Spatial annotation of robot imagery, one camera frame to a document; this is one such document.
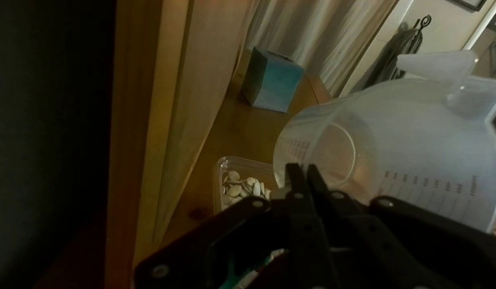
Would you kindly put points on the large wooden board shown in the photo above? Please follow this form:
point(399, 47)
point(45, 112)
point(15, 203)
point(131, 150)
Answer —
point(161, 107)

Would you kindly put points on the white pumpkin seeds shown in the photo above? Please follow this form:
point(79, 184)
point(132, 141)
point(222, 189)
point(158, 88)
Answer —
point(241, 187)

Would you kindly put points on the teal tissue box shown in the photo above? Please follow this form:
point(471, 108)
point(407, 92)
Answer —
point(273, 81)

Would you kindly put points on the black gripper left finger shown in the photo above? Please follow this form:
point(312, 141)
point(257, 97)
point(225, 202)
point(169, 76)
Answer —
point(232, 247)

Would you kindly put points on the translucent plastic measuring jug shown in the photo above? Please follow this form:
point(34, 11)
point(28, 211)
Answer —
point(429, 139)

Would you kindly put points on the clear plastic tray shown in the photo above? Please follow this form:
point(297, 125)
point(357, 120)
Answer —
point(241, 163)

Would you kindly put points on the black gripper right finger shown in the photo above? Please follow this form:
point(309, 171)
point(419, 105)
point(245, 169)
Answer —
point(408, 251)

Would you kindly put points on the hanging grey garment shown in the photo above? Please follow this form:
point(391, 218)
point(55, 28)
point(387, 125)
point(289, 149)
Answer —
point(402, 51)

